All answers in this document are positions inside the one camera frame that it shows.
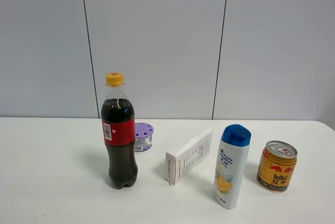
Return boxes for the cola bottle yellow cap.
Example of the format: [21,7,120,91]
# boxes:
[100,72,138,189]

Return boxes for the purple air freshener can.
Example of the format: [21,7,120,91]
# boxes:
[135,122,154,152]

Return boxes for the white cardboard box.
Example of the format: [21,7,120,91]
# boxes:
[164,129,213,185]

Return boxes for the white shampoo bottle blue cap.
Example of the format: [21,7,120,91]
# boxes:
[214,124,251,209]

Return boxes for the gold Red Bull can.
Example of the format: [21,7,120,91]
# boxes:
[256,141,297,193]

